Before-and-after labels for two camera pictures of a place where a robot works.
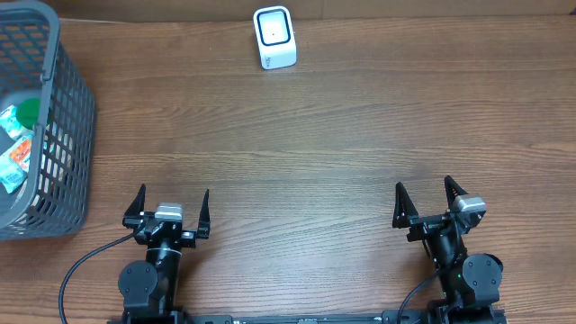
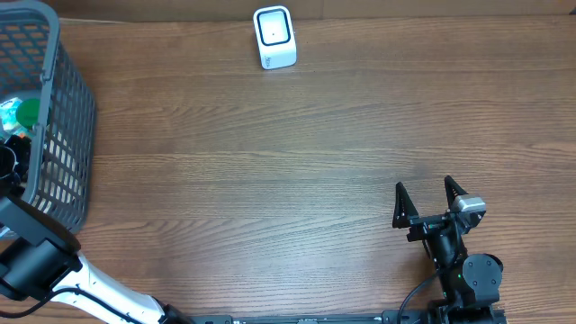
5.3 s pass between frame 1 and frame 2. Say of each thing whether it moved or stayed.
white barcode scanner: stayed
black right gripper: stayed
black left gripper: moved
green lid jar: stayed
